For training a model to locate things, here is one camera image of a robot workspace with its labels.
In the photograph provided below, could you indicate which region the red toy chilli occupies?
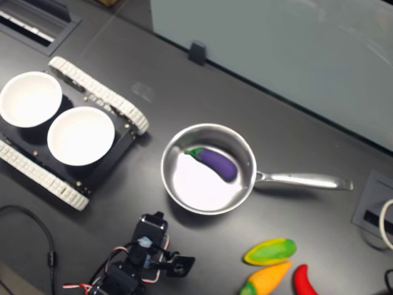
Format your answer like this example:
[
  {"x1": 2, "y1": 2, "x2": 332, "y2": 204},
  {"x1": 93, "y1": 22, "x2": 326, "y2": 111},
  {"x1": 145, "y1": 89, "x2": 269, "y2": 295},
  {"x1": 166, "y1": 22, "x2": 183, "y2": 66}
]
[{"x1": 294, "y1": 264, "x2": 320, "y2": 295}]

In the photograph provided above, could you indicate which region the purple toy aubergine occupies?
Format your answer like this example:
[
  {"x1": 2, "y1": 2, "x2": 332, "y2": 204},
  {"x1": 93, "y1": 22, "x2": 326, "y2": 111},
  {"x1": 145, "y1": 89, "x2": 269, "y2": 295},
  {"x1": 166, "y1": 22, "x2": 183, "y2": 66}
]
[{"x1": 184, "y1": 147, "x2": 238, "y2": 182}]

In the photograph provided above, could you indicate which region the white bowl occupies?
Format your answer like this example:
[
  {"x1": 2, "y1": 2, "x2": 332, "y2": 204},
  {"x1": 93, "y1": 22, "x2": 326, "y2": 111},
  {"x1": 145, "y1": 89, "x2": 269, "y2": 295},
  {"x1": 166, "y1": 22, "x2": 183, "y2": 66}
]
[
  {"x1": 47, "y1": 106, "x2": 116, "y2": 167},
  {"x1": 0, "y1": 71, "x2": 64, "y2": 128}
]

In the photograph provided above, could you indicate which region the green yellow toy corn cob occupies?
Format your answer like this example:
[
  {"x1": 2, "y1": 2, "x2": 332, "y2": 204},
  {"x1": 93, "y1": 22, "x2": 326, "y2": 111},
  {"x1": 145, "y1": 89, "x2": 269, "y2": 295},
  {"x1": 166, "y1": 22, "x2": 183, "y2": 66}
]
[{"x1": 244, "y1": 238, "x2": 297, "y2": 266}]

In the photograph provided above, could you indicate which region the orange toy carrot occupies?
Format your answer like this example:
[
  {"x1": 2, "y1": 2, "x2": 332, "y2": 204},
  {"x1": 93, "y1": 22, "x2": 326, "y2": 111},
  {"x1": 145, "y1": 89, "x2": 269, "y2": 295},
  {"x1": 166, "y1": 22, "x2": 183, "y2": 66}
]
[{"x1": 239, "y1": 261, "x2": 293, "y2": 295}]

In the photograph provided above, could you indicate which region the clear tape patch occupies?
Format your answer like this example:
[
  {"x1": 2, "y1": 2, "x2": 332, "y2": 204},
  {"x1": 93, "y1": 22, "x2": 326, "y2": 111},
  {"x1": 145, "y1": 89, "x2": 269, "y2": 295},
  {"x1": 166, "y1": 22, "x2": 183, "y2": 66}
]
[{"x1": 131, "y1": 81, "x2": 154, "y2": 102}]

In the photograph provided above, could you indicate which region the tracked vehicle with white tracks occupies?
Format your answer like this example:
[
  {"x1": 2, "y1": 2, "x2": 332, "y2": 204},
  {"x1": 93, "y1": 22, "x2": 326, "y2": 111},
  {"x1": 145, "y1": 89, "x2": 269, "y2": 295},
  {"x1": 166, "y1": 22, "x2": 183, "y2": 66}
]
[{"x1": 0, "y1": 55, "x2": 150, "y2": 211}]

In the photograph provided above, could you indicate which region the black partition clip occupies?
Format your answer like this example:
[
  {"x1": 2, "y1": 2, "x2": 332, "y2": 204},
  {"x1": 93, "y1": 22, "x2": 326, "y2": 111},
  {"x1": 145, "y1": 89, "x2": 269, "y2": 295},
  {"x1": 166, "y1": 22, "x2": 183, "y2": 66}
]
[{"x1": 187, "y1": 41, "x2": 207, "y2": 66}]

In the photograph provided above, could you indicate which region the frosted glass partition panel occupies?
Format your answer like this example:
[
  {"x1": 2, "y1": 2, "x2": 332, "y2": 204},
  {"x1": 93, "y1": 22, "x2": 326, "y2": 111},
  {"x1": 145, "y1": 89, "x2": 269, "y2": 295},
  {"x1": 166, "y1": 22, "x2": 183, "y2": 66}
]
[{"x1": 149, "y1": 0, "x2": 393, "y2": 153}]

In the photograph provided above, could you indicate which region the steel pan with long handle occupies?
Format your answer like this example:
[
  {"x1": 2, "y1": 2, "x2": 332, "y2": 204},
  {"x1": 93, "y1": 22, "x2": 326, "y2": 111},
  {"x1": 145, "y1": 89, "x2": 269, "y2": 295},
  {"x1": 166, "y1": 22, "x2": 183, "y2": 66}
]
[{"x1": 160, "y1": 123, "x2": 354, "y2": 216}]

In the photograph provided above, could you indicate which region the long black cable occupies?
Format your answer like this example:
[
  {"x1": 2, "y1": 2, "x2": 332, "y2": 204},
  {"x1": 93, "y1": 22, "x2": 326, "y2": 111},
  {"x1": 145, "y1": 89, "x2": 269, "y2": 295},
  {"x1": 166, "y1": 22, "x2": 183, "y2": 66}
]
[{"x1": 0, "y1": 205, "x2": 58, "y2": 295}]

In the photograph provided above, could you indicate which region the small grey table cable hatch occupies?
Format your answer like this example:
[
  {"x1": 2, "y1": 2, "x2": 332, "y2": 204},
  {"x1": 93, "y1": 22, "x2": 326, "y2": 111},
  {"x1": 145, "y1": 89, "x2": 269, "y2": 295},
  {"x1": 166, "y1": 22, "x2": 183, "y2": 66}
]
[{"x1": 351, "y1": 168, "x2": 393, "y2": 237}]

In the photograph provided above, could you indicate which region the long grey table cable hatch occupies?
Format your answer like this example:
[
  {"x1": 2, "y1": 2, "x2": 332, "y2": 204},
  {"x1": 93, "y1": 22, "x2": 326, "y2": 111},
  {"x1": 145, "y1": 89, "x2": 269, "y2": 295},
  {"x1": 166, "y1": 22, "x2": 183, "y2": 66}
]
[{"x1": 0, "y1": 0, "x2": 83, "y2": 57}]

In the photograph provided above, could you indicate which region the white cable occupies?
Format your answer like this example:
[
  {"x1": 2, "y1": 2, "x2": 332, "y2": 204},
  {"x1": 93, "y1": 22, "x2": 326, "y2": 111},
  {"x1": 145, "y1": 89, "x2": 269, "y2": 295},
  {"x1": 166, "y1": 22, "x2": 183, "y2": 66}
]
[{"x1": 379, "y1": 199, "x2": 393, "y2": 250}]

